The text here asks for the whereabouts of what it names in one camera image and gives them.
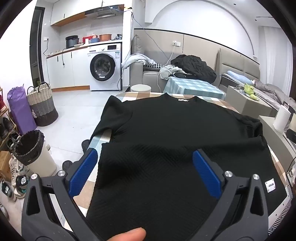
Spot dark door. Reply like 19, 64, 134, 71
30, 6, 45, 87

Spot white green sneaker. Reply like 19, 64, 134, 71
11, 175, 30, 198
1, 181, 16, 202

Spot black slipper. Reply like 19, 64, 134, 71
81, 139, 93, 154
62, 160, 73, 173

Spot grey duvet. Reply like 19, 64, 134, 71
252, 80, 294, 105

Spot black quilted jacket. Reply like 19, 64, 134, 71
171, 54, 217, 83

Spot white round stool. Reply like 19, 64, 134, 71
131, 84, 151, 93

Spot white grey blanket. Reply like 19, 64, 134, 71
121, 54, 158, 69

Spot woven laundry basket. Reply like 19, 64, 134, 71
26, 82, 59, 127

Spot grey sofa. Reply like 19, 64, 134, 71
129, 35, 222, 92

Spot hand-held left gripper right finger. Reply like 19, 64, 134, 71
192, 148, 270, 241

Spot white washing machine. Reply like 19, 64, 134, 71
87, 43, 122, 91

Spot green toy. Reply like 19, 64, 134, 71
243, 83, 259, 100

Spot shoe rack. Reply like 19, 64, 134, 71
0, 86, 18, 151

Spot purple bag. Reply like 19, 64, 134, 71
7, 86, 37, 135

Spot houndstooth cushion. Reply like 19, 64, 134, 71
143, 63, 166, 70

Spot white wall cabinet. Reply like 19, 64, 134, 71
50, 0, 93, 27

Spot white kitchen base cabinet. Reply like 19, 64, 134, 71
46, 44, 90, 92

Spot white trash bin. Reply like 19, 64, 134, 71
14, 130, 57, 176

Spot grey cushion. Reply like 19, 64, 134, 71
131, 35, 145, 56

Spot range hood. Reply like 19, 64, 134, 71
84, 6, 121, 20

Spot person's left hand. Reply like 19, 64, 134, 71
108, 227, 147, 241

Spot light grey clothes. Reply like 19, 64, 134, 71
159, 65, 179, 80

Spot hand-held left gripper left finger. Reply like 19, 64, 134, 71
21, 148, 105, 241

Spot black knit sweater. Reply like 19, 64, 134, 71
84, 93, 289, 241

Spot beige curved desk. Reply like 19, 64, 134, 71
258, 115, 296, 186

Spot beige side cabinet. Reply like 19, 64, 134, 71
225, 85, 278, 117

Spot cardboard box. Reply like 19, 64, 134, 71
0, 151, 13, 181

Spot brown white checkered tablecloth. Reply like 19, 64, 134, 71
73, 91, 292, 241

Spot blue checkered tablecloth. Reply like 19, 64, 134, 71
163, 76, 226, 100

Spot white paper towel roll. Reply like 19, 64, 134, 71
273, 104, 291, 132

